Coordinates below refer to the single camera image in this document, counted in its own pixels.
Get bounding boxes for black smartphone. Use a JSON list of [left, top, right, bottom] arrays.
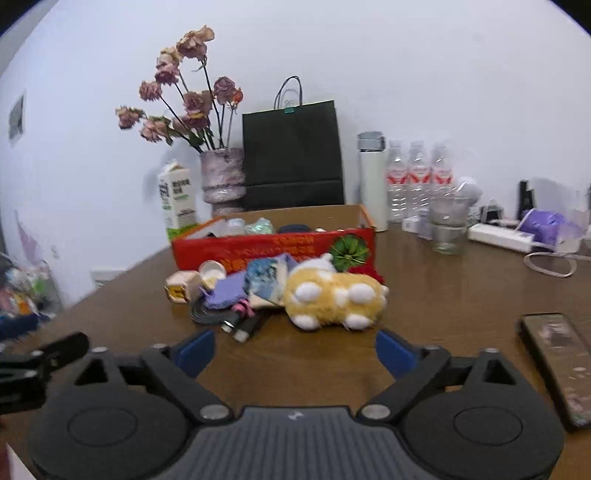
[[517, 313, 591, 431]]

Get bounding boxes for beige cube box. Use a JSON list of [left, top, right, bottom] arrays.
[[165, 271, 203, 304]]

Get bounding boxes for dried pink flowers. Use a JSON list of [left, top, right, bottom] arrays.
[[115, 25, 244, 153]]

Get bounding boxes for purple plastic package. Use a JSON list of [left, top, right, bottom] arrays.
[[517, 208, 583, 254]]

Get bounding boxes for white round case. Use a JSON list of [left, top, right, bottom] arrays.
[[198, 260, 227, 291]]

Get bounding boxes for white power strip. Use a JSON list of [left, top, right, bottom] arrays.
[[467, 222, 535, 254]]

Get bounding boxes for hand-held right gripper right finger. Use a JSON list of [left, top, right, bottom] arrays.
[[358, 329, 518, 425]]

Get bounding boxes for white cable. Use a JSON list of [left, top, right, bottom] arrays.
[[524, 251, 578, 278]]

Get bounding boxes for white round gadget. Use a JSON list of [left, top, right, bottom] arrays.
[[455, 178, 484, 205]]

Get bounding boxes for red orange cardboard box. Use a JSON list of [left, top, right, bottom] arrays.
[[171, 204, 385, 284]]

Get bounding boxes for colourful blurred clutter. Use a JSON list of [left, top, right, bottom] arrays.
[[0, 251, 61, 343]]

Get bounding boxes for white wall socket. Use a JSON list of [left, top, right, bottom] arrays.
[[90, 268, 127, 289]]

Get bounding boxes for clear glass cup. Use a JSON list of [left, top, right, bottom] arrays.
[[428, 196, 471, 256]]

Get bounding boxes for yellow white plush toy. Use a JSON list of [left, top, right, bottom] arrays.
[[281, 253, 389, 332]]

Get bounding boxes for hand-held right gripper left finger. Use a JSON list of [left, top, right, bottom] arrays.
[[74, 329, 232, 424]]

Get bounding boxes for blue patterned pouch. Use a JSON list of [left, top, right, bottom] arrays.
[[245, 254, 301, 308]]

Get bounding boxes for black upright stand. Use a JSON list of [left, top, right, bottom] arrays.
[[517, 180, 534, 220]]

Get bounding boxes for mottled pink vase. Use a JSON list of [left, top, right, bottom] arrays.
[[199, 148, 246, 217]]

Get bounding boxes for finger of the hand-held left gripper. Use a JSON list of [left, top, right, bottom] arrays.
[[25, 331, 90, 371]]

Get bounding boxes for black charger pink band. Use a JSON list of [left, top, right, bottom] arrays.
[[222, 300, 271, 342]]

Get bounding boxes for white green milk carton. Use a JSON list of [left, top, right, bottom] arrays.
[[157, 159, 200, 243]]

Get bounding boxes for purple cloth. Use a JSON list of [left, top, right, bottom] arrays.
[[201, 272, 250, 310]]

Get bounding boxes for wooden desktop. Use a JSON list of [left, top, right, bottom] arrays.
[[4, 217, 591, 480]]

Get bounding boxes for wall mounted panel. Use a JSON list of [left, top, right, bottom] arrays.
[[8, 95, 26, 146]]

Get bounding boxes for black paper bag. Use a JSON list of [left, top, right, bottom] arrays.
[[242, 76, 345, 210]]

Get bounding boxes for small black device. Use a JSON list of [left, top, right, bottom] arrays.
[[480, 203, 507, 225]]

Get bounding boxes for white thermos bottle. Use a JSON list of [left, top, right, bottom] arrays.
[[357, 131, 389, 232]]

